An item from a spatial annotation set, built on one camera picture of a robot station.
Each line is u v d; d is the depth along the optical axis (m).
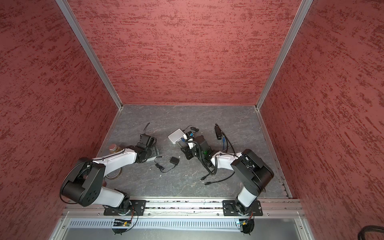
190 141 0.74
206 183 0.82
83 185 0.44
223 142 1.00
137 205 0.75
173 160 0.89
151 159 0.88
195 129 1.06
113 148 0.84
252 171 0.46
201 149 0.69
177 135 1.01
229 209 0.74
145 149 0.73
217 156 0.60
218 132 1.02
